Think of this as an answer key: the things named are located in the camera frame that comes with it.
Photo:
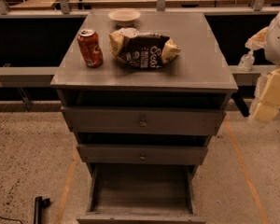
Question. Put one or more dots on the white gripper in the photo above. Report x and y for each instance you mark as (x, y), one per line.
(278, 41)

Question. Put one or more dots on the brown chip bag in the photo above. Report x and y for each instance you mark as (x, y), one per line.
(142, 50)

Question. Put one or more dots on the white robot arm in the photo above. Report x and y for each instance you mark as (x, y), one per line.
(272, 54)

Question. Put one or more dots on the grey wooden drawer cabinet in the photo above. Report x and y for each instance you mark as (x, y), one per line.
(144, 133)

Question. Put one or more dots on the grey open bottom drawer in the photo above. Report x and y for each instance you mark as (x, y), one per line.
(140, 194)

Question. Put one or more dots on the grey middle drawer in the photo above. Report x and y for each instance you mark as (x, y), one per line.
(94, 153)

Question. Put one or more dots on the white bowl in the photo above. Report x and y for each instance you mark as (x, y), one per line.
(124, 16)

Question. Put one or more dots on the red soda can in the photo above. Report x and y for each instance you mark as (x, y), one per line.
(88, 41)

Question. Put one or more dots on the black floor stand foot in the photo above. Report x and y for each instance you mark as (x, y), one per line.
(40, 205)

